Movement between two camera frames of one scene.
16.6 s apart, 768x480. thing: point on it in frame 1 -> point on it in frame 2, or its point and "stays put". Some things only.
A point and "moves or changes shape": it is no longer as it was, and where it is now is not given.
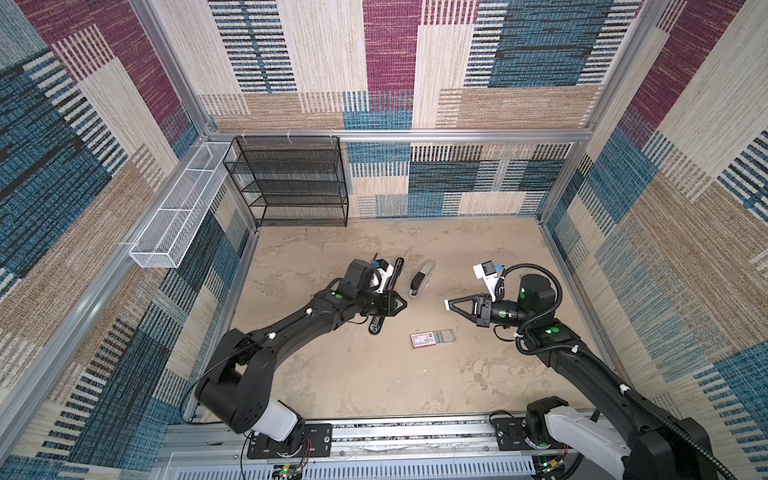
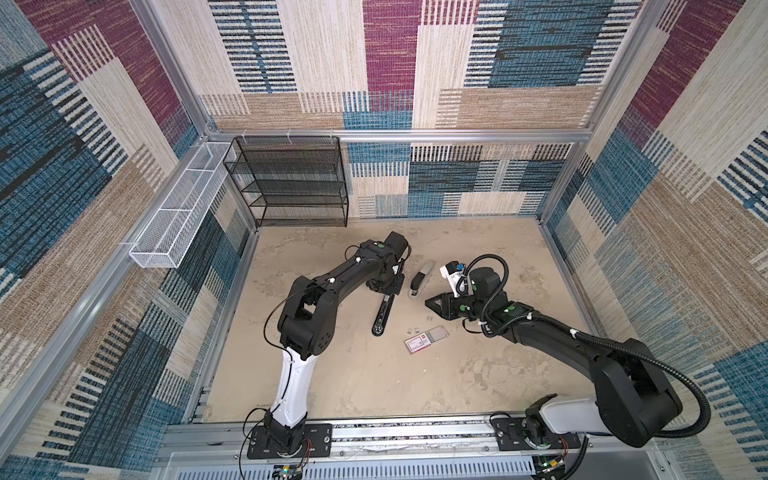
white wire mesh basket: [166, 237] stays put
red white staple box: [422, 339] moves or changes shape
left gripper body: [374, 304] -> [391, 285]
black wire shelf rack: [291, 180] stays put
